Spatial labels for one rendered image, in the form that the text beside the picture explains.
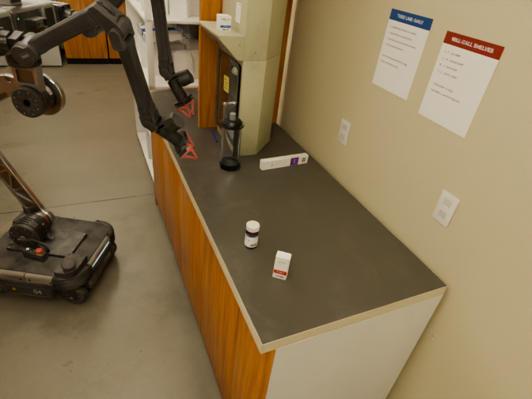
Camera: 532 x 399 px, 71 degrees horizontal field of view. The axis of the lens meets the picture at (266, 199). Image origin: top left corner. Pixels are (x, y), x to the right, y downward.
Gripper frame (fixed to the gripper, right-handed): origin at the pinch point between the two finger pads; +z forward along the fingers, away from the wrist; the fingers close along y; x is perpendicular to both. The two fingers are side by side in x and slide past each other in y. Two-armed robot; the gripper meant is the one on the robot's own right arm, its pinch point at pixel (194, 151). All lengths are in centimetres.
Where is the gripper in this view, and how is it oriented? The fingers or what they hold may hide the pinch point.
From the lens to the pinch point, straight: 174.8
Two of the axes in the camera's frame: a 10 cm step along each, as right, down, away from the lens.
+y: -3.0, -6.5, 7.0
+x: -7.3, 6.3, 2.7
